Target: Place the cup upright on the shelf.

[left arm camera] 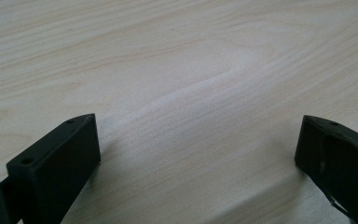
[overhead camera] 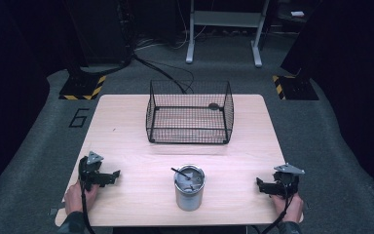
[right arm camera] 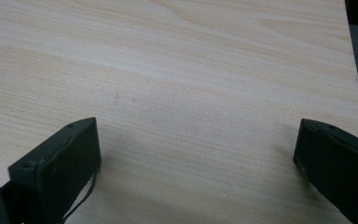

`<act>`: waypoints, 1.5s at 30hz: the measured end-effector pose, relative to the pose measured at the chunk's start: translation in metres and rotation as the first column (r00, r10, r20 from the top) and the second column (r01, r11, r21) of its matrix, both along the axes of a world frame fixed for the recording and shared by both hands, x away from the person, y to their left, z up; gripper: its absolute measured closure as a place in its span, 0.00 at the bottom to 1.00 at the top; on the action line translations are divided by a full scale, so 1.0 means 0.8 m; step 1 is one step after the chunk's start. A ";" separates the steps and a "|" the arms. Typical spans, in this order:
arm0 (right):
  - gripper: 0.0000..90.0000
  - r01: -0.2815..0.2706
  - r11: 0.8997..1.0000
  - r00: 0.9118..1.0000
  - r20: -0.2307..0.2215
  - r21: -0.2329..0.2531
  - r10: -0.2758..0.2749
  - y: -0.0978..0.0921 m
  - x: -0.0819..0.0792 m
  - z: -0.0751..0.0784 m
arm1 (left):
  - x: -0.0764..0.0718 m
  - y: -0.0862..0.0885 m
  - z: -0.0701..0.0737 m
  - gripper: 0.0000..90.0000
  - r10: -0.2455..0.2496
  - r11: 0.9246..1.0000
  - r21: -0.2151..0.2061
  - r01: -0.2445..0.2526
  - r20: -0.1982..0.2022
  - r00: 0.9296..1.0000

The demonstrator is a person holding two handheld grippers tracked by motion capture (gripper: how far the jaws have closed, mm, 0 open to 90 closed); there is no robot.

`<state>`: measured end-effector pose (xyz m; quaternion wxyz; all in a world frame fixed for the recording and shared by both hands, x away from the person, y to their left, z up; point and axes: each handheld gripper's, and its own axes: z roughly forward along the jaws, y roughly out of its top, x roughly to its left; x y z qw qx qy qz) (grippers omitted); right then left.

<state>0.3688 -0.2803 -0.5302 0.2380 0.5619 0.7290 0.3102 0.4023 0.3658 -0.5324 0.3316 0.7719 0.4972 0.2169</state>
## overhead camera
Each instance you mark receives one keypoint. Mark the black straw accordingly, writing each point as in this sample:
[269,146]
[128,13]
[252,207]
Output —
[179,172]

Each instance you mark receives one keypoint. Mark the dark cabinet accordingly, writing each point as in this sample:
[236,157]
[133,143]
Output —
[100,32]

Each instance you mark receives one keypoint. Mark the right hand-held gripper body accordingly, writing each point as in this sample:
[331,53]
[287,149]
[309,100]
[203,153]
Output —
[287,185]

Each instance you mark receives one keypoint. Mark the person's left hand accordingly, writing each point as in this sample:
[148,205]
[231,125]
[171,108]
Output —
[74,200]

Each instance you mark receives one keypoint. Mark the white metal stand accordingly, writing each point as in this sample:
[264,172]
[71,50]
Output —
[227,19]

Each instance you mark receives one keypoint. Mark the stainless steel tumbler with lid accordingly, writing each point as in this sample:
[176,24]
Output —
[190,196]

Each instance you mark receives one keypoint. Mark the person's right hand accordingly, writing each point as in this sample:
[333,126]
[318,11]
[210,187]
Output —
[292,209]

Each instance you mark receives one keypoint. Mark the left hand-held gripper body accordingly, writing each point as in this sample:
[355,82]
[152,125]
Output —
[89,174]

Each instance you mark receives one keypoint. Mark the small white box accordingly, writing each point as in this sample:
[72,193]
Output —
[297,14]

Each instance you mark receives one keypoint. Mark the black yellow striped base plate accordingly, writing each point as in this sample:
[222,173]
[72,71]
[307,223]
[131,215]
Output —
[297,88]
[82,87]

